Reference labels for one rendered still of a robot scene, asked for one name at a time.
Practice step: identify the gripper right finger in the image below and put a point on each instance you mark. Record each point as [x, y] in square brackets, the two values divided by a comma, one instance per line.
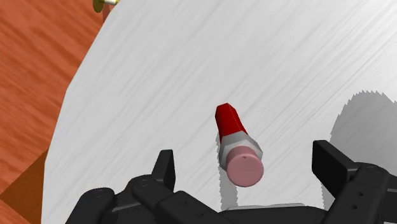
[356, 183]

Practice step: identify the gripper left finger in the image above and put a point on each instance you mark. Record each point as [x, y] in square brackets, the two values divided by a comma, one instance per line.
[155, 195]

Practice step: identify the yellow-green round object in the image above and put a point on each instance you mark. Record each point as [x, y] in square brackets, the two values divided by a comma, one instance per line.
[104, 4]

